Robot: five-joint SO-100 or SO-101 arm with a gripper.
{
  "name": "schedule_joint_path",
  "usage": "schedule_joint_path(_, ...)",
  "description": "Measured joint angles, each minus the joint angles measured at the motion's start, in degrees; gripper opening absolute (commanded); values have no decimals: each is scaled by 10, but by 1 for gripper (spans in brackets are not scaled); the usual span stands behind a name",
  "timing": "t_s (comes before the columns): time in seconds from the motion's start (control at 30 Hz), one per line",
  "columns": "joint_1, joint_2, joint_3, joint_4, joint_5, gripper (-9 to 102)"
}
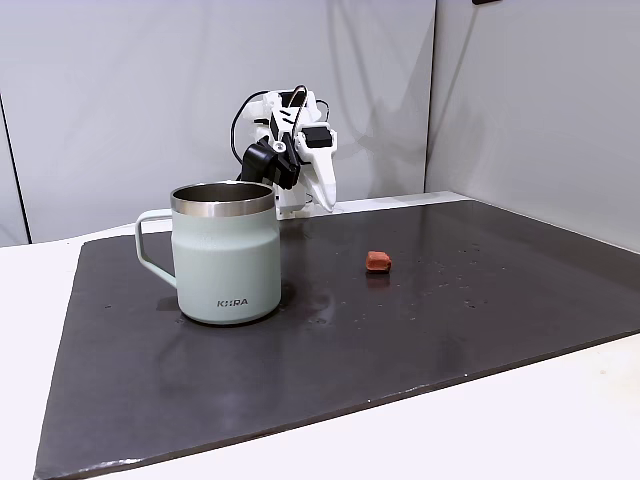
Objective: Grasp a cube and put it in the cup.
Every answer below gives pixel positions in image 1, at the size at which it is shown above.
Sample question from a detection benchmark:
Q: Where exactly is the red cube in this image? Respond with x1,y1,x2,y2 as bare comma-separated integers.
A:
364,250,393,276

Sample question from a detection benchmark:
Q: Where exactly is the mint green steel mug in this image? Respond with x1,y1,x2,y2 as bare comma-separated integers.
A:
135,182,279,327

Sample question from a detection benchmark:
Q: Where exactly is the black table mat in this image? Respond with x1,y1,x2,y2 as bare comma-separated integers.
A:
33,198,640,480

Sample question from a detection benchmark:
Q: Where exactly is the red white servo wire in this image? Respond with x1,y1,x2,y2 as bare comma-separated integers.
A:
288,84,310,132

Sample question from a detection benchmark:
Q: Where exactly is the black camera cable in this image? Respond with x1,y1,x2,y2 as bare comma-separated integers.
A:
229,91,274,169

